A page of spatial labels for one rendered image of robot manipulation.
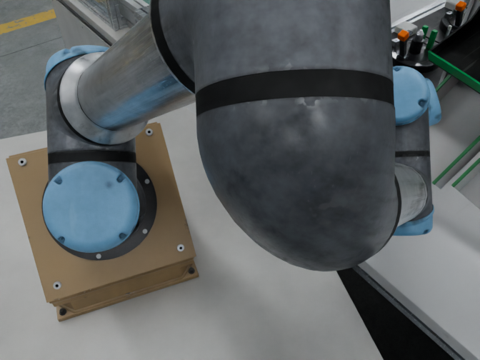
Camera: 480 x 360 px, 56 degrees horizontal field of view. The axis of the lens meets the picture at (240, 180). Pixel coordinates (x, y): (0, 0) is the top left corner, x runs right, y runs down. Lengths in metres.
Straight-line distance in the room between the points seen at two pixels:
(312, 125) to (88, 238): 0.43
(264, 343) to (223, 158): 0.62
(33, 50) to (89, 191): 2.91
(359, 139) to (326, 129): 0.02
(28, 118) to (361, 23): 2.66
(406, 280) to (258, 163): 0.74
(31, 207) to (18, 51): 2.71
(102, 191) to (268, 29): 0.40
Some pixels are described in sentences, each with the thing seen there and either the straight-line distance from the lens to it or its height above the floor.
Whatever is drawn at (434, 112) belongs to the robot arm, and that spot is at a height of 1.20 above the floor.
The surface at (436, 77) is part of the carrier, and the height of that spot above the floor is 0.97.
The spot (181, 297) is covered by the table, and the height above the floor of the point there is 0.86.
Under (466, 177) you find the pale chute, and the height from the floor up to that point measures 1.03.
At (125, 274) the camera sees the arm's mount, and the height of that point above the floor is 0.94.
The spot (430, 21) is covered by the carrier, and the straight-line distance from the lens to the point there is 1.52.
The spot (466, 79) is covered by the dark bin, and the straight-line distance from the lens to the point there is 0.83.
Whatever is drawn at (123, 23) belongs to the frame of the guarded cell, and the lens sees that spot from 1.66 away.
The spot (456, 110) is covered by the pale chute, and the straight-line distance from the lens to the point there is 0.97.
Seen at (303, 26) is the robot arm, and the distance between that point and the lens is 0.23.
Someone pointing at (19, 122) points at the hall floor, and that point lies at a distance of 2.83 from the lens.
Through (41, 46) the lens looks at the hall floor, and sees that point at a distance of 3.48.
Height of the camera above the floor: 1.62
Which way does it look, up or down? 47 degrees down
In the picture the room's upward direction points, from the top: straight up
